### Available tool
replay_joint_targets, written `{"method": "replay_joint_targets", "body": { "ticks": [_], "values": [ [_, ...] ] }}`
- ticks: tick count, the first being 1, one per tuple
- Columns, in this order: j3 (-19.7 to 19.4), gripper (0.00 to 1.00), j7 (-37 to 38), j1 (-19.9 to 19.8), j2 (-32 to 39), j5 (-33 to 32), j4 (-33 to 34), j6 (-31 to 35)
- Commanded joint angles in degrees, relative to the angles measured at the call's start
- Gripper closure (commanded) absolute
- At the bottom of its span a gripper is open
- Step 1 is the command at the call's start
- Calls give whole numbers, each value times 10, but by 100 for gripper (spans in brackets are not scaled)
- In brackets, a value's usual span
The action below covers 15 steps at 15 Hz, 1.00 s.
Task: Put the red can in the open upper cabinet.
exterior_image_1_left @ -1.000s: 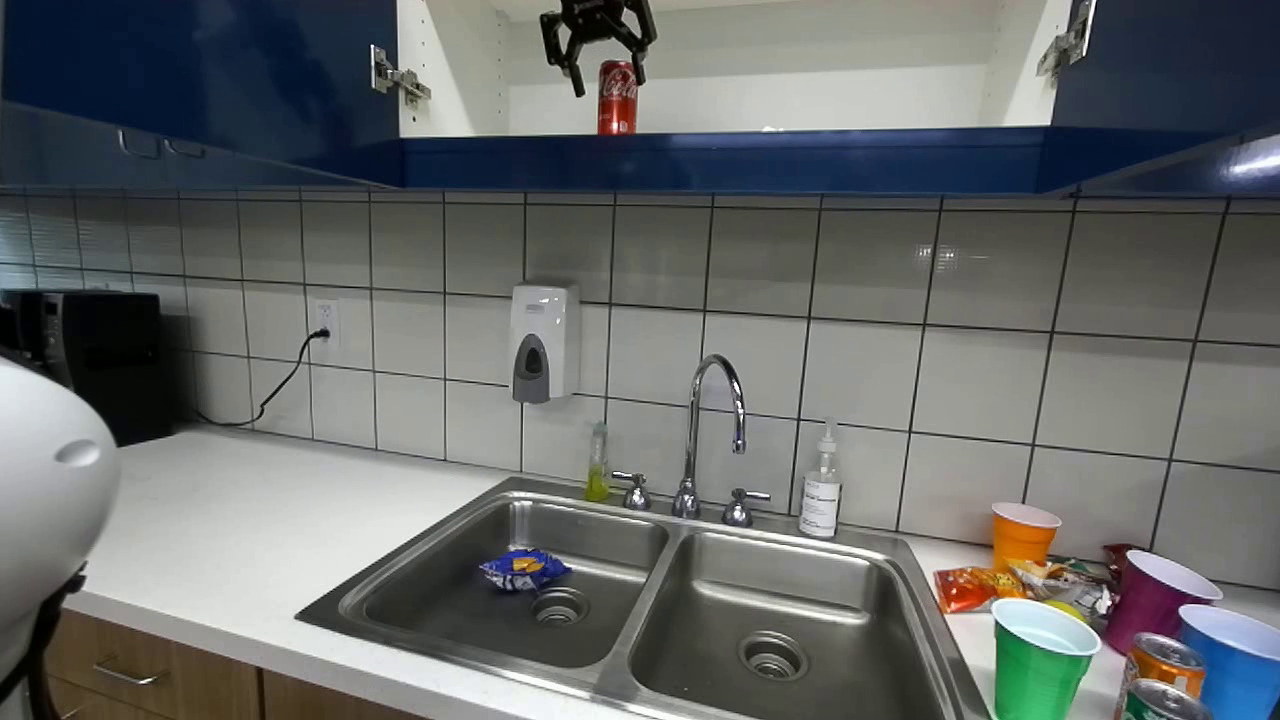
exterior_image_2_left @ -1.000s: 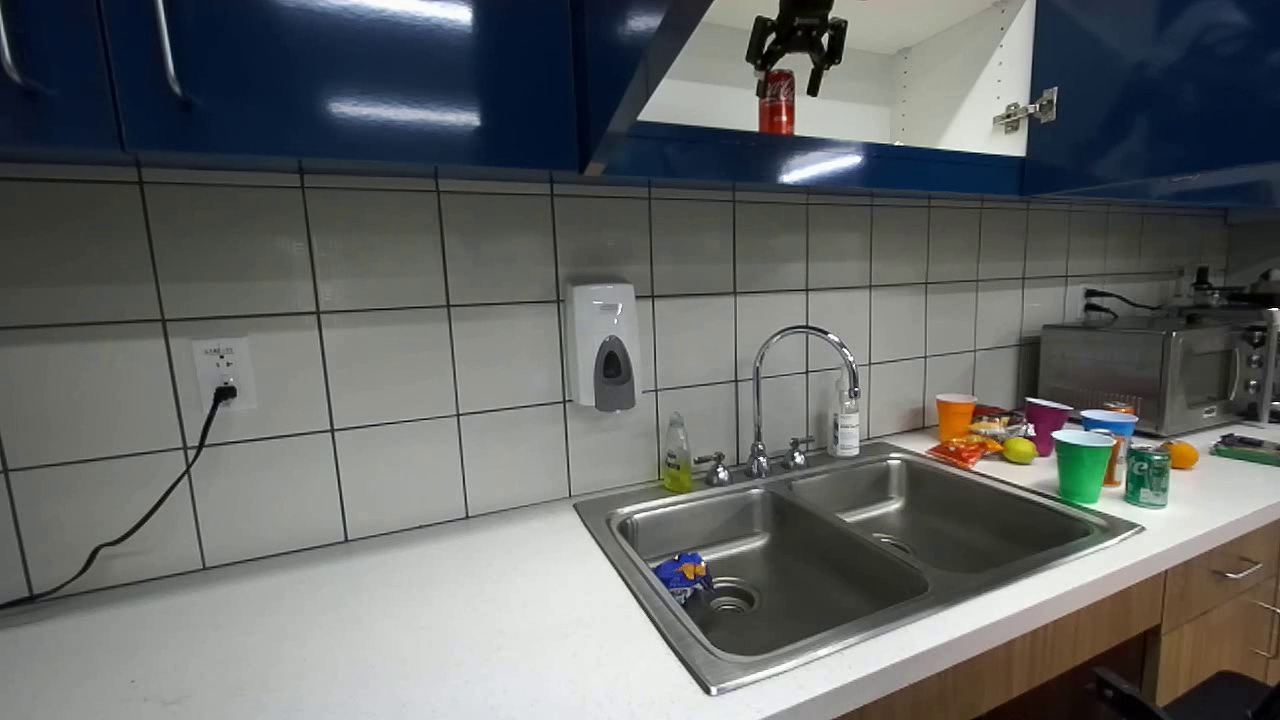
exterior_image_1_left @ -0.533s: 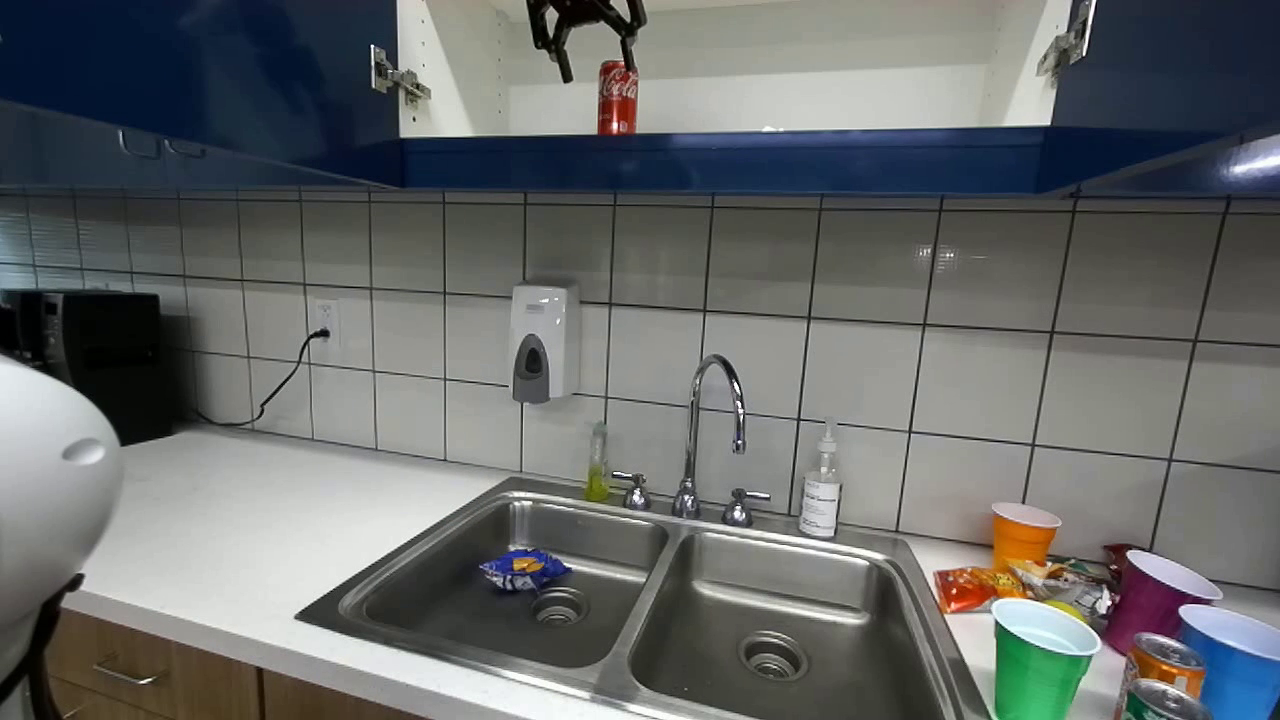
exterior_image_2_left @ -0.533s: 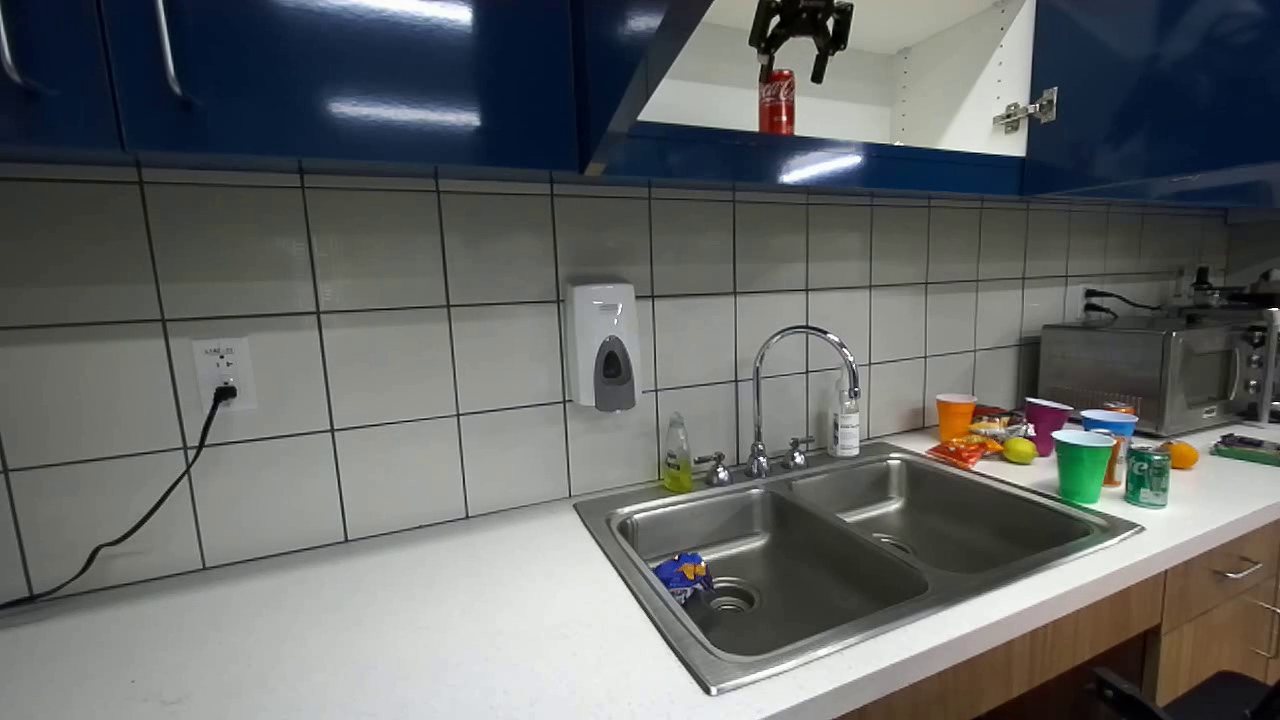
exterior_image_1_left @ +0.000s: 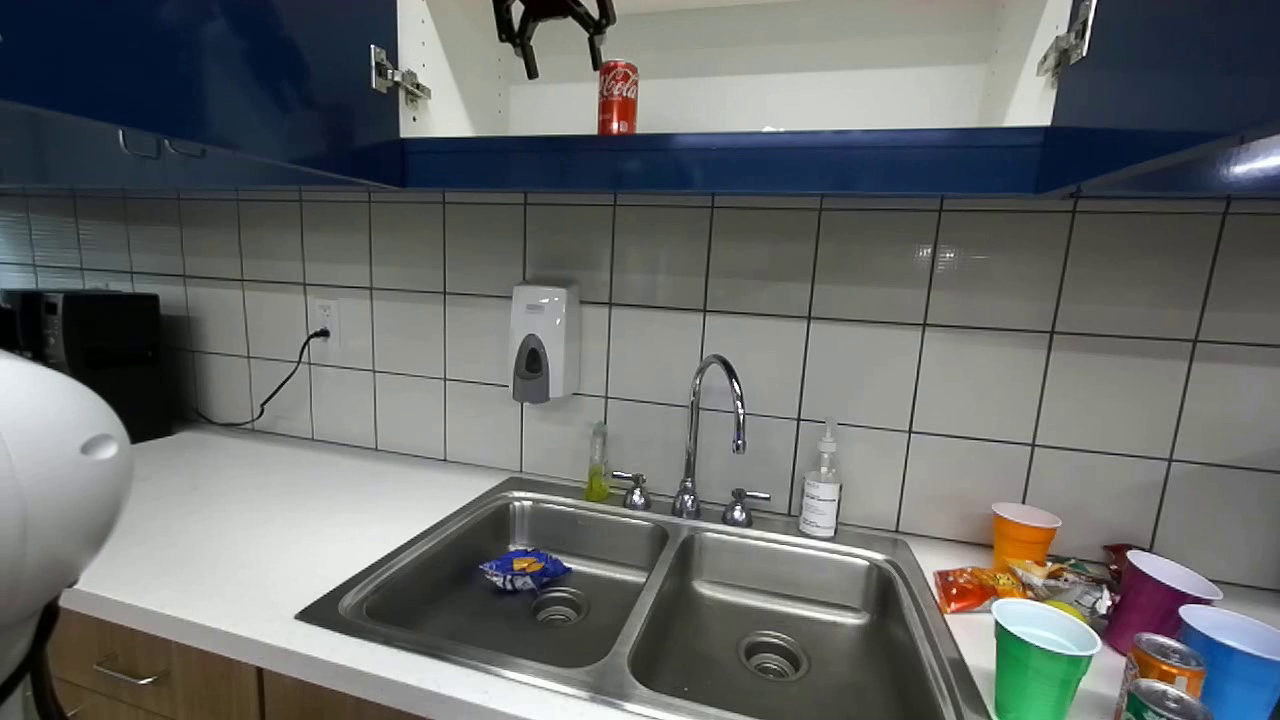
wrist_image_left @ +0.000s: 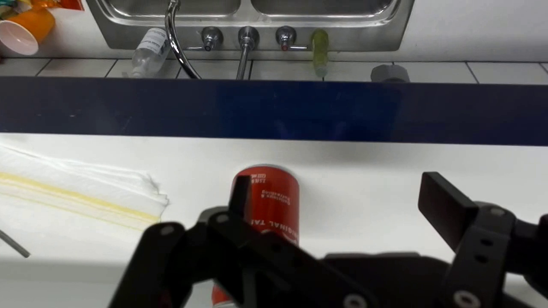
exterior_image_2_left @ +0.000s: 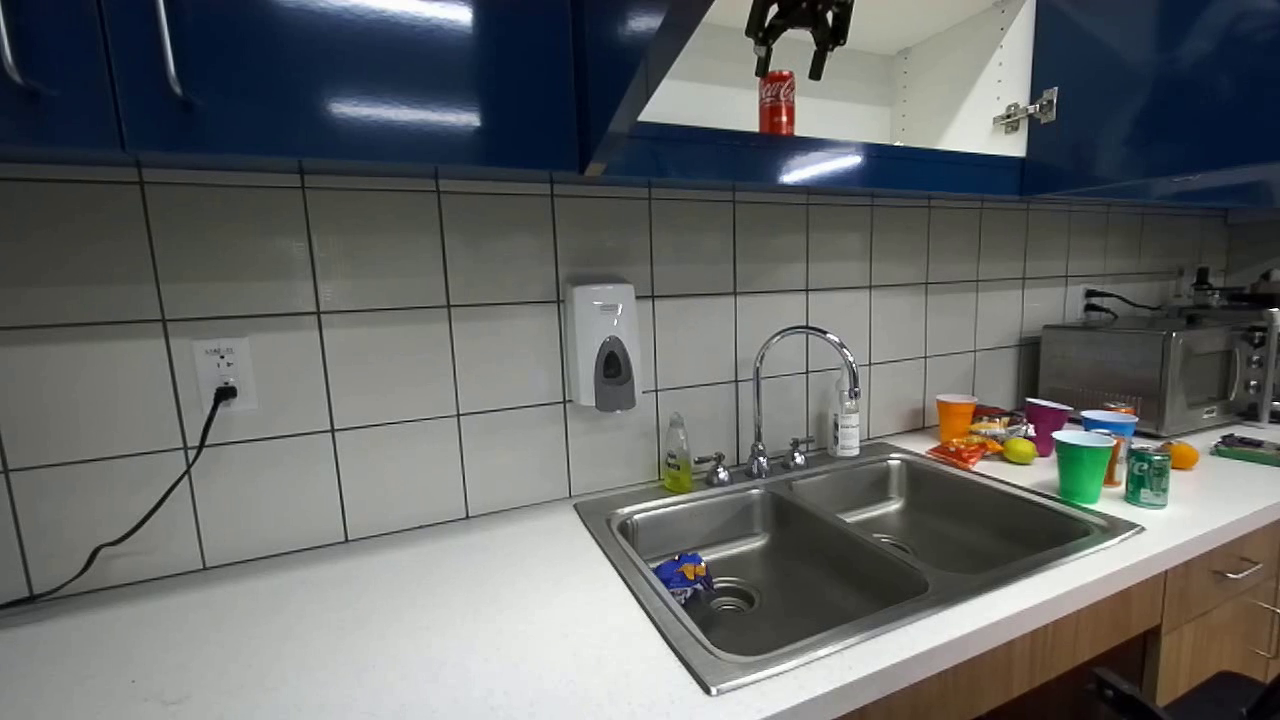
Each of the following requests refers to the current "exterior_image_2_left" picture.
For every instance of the chrome gooseneck faucet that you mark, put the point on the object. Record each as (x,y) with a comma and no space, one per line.
(803,339)

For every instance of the red cola can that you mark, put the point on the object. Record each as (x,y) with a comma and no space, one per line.
(779,105)

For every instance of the blue plastic cup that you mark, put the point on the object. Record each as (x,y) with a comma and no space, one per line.
(1110,423)

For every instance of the white wall soap dispenser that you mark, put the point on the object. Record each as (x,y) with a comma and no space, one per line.
(601,344)

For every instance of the wooden drawer fronts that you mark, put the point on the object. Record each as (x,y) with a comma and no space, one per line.
(1222,601)

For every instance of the green dish soap bottle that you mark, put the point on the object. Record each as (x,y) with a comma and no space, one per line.
(679,467)

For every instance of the stainless steel double sink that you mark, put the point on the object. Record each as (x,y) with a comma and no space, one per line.
(960,534)

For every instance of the orange plastic cup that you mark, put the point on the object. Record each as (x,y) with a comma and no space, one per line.
(958,419)

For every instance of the orange fruit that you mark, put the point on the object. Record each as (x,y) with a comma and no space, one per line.
(1185,454)

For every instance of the white wall outlet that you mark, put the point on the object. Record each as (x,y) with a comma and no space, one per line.
(223,369)

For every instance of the metal cabinet hinge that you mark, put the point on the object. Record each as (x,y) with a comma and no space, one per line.
(1024,109)

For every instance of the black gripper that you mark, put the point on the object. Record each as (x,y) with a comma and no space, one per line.
(803,11)

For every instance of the open white cabinet interior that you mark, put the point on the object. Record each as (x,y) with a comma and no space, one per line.
(920,82)

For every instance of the sink drain strainer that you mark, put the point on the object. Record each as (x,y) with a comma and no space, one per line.
(729,596)

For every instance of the clear pump sanitizer bottle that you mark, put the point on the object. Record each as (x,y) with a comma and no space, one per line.
(849,427)

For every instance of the orange chip bag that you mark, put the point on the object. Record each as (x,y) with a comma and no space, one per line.
(960,451)

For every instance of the green soda can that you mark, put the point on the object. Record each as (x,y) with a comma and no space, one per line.
(1146,473)

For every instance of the purple plastic cup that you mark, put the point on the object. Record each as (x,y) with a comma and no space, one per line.
(1044,427)

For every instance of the green plastic cup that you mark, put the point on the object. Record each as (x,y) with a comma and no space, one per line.
(1080,470)

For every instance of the blue cabinet door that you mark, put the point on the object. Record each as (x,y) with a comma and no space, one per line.
(625,65)

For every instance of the blue snack bag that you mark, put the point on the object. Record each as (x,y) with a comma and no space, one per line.
(682,572)

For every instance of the silver microwave oven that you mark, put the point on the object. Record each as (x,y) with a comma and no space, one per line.
(1134,375)

